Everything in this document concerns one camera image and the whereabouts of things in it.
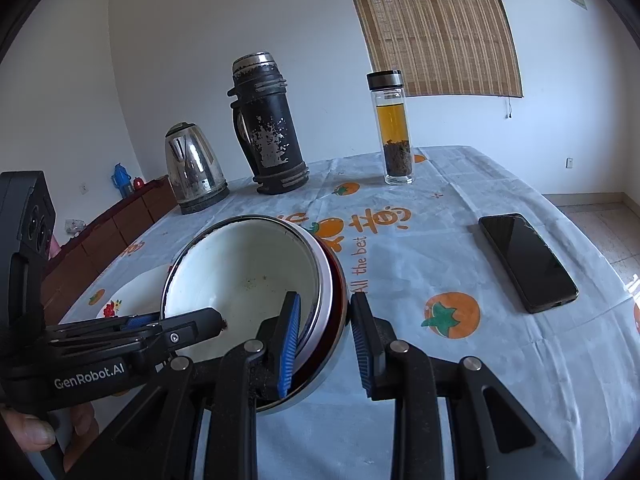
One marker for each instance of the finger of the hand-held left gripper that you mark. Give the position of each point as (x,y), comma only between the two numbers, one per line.
(142,320)
(195,327)

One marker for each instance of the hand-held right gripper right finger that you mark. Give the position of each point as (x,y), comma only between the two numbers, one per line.
(361,345)

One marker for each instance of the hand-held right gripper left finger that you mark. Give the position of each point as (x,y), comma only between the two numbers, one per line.
(289,345)

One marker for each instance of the white plate with red flowers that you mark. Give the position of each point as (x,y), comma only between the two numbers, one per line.
(135,290)

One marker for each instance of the stainless steel bowl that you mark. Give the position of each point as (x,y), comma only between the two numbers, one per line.
(325,365)

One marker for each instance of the red plastic bowl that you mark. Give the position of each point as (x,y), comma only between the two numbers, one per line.
(326,305)

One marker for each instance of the white enamel bowl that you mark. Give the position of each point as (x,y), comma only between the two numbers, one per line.
(240,270)

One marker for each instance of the person's left hand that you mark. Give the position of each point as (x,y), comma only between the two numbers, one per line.
(27,427)

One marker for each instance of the printed tablecloth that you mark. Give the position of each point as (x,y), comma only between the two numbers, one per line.
(450,360)

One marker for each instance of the brown wooden cabinet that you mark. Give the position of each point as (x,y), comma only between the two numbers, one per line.
(115,230)

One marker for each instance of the pink thermos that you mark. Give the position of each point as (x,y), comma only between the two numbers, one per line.
(53,249)

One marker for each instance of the grey plastic bag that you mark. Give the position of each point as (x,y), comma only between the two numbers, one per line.
(75,226)

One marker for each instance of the small red object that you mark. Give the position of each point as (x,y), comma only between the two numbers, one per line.
(137,184)

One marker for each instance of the blue thermos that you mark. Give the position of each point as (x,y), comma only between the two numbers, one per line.
(121,180)

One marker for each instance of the steel electric kettle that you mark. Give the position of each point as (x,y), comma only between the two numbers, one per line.
(195,170)

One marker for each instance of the black smartphone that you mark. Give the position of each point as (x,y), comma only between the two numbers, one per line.
(527,262)

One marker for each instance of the worn black thermos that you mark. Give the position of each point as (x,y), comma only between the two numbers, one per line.
(270,130)

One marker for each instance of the glass tea bottle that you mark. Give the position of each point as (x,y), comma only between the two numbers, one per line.
(395,135)

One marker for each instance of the bamboo window blind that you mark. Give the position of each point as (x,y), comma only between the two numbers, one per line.
(440,25)

